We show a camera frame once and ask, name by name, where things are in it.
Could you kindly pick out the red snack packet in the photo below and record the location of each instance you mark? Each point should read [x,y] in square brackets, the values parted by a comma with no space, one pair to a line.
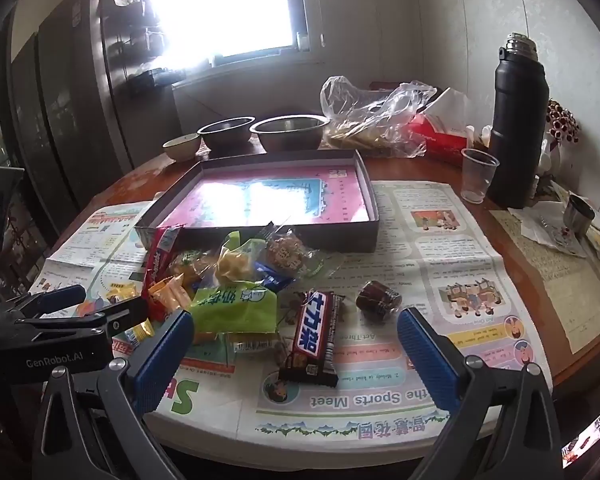
[160,260]

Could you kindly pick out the white pill bottle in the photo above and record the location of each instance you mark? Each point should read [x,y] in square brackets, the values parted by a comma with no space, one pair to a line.
[484,137]

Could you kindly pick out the red tissue box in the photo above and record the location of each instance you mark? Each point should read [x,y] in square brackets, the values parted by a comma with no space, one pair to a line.
[440,135]

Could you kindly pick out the orange cracker packet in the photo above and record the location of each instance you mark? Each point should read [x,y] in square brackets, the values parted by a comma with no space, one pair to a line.
[172,297]

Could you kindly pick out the small metal cup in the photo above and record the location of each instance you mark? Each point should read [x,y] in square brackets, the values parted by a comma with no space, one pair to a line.
[577,215]

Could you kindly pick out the bright window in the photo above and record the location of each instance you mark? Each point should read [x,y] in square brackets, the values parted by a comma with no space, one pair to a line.
[225,5]

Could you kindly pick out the brown chocolate bar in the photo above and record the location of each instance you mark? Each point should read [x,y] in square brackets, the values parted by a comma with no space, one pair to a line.
[312,335]

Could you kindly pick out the crumpled white paper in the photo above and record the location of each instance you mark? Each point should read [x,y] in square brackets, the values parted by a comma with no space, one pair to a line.
[535,230]

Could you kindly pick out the black thermos bottle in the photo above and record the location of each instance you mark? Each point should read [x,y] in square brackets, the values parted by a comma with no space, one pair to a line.
[517,125]

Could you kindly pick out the clear rice cracker packet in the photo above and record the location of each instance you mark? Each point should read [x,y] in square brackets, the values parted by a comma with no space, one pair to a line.
[285,255]

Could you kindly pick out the large steel bowl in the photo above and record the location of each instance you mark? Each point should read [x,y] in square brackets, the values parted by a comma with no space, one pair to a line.
[290,135]

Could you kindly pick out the red and white flowers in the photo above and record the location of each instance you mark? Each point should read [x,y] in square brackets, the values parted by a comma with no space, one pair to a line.
[562,120]

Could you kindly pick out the dark hanging storage rack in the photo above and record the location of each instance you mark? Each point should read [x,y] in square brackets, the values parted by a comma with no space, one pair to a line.
[140,50]

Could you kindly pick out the blue cookie packet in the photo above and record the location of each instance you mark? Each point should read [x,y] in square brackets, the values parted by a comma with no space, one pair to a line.
[275,277]

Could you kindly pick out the small ceramic bowl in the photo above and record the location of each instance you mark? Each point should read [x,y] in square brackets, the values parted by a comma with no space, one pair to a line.
[181,149]

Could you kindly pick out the small steel bowl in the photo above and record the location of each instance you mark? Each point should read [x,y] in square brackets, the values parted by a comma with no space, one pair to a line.
[225,132]

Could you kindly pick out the white low cabinet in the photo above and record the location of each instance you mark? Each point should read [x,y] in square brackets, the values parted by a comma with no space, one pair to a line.
[240,90]

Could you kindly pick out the long yellow snack packet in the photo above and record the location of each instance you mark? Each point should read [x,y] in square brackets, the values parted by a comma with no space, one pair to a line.
[122,292]

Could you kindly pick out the dark tall cabinet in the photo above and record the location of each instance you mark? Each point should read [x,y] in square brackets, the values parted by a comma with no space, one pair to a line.
[60,110]

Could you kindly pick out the clear plastic bag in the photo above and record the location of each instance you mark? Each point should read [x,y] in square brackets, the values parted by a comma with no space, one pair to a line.
[370,115]

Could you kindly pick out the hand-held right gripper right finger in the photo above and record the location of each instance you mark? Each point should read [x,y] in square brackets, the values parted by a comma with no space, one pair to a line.
[425,360]

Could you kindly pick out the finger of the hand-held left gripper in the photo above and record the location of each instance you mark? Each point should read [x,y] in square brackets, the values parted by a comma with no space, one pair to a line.
[60,297]
[120,317]

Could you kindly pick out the small brown candy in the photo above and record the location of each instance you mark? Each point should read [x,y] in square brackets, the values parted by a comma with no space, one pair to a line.
[377,300]

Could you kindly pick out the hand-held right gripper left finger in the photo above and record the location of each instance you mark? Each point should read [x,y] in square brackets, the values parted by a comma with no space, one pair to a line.
[162,360]

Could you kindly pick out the printed newspaper sheet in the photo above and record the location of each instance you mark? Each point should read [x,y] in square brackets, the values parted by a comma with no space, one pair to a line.
[430,270]

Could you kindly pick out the clear plastic cup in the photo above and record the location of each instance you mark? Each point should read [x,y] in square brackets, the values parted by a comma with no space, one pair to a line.
[479,175]

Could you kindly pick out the pink-lined cardboard box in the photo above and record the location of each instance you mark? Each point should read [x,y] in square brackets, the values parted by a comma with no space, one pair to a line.
[260,200]

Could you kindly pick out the beige paper sheet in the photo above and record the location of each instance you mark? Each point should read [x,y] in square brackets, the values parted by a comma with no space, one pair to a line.
[555,300]

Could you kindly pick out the green snack packet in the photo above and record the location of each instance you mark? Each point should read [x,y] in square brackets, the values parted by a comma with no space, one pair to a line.
[235,310]

